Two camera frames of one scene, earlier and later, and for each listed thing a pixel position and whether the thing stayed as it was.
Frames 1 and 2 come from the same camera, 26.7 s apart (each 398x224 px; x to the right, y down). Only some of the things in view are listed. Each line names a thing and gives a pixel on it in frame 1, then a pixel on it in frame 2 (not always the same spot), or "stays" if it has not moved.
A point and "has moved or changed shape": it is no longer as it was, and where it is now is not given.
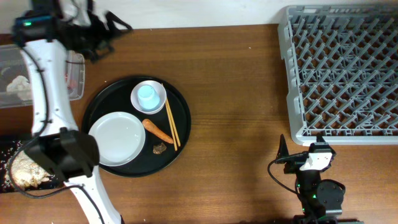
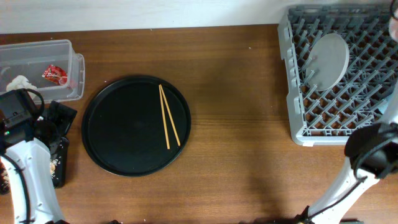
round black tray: (142, 124) stays
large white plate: (120, 137) → (327, 61)
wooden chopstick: (173, 136) → (165, 117)
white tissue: (20, 86) stays
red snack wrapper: (71, 84) has moved or changed shape
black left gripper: (98, 35) → (65, 119)
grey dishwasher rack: (341, 63) stays
